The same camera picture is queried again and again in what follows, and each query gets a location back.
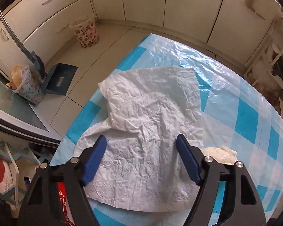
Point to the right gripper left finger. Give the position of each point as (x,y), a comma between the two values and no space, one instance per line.
(90,160)

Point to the white lower kitchen cabinets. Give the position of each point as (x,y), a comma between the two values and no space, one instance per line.
(233,29)

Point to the white shelf rack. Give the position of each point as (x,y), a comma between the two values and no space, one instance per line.
(265,70)

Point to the red white plastic bag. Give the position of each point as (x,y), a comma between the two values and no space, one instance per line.
(9,175)

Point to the white paper napkin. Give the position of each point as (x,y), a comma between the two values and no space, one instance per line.
(141,169)

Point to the broom handle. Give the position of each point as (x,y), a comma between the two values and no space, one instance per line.
(32,56)

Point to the floral bag with trash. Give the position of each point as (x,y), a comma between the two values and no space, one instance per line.
(23,83)

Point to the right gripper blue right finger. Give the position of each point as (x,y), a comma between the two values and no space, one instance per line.
(192,159)

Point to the red snack wrapper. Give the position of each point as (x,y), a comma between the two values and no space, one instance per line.
(64,203)

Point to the white tissue ball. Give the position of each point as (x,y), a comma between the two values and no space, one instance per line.
(222,154)

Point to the dark blue dustpan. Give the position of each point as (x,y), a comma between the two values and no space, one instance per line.
(59,79)

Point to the floral waste basket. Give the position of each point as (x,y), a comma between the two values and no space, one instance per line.
(84,29)

